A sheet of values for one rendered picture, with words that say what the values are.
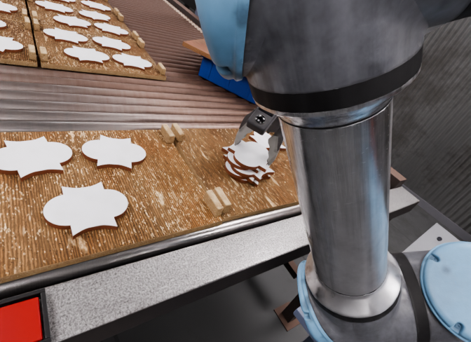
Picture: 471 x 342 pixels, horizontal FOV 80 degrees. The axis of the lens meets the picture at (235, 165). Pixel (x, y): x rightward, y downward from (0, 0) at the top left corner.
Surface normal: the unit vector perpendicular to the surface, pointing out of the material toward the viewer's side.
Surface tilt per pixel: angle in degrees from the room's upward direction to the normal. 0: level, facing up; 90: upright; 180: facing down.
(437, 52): 90
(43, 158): 0
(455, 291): 39
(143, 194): 0
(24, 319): 0
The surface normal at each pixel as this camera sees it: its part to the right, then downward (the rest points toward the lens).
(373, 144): 0.40, 0.46
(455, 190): -0.75, 0.14
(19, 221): 0.33, -0.76
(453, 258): -0.18, -0.47
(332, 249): -0.46, 0.65
